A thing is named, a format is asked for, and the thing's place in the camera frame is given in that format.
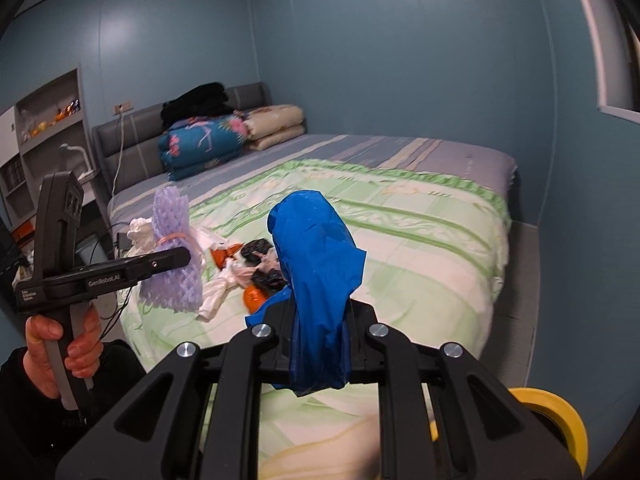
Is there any beige folded quilt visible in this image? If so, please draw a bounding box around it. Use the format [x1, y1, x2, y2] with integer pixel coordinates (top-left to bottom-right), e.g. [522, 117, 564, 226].
[242, 104, 307, 152]

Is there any white crumpled plastic bag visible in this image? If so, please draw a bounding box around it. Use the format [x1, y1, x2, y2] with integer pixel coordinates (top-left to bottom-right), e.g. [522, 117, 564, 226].
[127, 217, 163, 257]

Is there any green patterned blanket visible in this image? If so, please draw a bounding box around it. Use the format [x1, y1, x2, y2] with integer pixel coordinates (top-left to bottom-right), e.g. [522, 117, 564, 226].
[117, 159, 513, 480]

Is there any white shelf unit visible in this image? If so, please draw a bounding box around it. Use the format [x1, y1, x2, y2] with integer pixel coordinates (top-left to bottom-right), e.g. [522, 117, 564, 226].
[0, 66, 103, 241]

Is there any black folded clothing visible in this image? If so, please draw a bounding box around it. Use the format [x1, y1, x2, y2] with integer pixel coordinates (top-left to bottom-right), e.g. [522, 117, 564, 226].
[160, 81, 237, 131]

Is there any bed with striped sheet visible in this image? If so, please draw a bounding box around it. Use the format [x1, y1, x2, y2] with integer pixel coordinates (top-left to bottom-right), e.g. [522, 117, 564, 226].
[106, 132, 518, 231]

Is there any white charging cable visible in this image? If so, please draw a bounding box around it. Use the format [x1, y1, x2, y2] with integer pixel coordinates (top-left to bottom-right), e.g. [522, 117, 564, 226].
[111, 111, 127, 198]

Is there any orange round peel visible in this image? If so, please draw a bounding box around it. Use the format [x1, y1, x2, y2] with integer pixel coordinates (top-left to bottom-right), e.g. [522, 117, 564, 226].
[242, 286, 267, 313]

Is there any person's left forearm black sleeve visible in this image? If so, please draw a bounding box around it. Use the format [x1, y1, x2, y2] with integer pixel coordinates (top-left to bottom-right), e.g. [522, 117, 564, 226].
[0, 339, 147, 480]

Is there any orange crumpled wrapper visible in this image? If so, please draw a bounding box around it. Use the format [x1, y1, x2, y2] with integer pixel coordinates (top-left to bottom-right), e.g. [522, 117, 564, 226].
[210, 242, 244, 267]

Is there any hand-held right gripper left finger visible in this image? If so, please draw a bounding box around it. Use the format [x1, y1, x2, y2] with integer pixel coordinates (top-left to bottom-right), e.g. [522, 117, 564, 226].
[55, 302, 297, 480]

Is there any purple foam fruit net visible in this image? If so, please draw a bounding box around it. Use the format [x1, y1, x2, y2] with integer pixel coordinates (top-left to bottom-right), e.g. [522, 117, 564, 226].
[137, 185, 206, 314]

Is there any grey padded headboard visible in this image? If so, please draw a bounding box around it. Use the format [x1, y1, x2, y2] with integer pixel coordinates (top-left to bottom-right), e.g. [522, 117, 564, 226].
[91, 81, 273, 198]

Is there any grey window frame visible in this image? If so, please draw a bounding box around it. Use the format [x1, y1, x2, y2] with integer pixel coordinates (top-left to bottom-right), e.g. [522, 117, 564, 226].
[564, 0, 640, 123]

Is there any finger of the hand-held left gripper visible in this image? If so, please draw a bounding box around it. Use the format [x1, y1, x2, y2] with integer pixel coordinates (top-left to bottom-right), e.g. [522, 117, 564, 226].
[121, 247, 192, 284]

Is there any blue plastic bag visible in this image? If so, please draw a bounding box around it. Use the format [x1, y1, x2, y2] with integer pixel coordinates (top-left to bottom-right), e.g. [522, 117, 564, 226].
[244, 189, 367, 397]

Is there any grey bed frame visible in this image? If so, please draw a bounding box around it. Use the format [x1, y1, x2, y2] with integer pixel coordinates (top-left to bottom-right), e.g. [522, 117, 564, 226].
[477, 220, 542, 391]

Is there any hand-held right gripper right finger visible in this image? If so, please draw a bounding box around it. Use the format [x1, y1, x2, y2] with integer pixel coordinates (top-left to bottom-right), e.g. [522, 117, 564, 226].
[346, 300, 583, 480]

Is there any blue floral folded quilt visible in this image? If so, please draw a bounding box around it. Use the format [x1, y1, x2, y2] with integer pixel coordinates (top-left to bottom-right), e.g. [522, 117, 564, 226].
[157, 114, 250, 182]

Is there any pale pink drawstring bag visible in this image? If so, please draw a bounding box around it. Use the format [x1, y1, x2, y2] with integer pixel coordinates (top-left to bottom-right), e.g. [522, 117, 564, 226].
[197, 230, 251, 322]

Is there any person's left hand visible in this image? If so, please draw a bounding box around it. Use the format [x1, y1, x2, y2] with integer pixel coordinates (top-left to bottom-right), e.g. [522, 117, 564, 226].
[25, 306, 104, 400]

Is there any white desk lamp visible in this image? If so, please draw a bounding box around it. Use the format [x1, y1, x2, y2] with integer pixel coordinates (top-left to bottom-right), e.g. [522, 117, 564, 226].
[57, 143, 97, 179]

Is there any yellow rimmed bin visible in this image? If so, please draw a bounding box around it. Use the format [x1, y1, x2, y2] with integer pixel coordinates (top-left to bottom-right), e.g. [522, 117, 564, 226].
[430, 386, 589, 480]

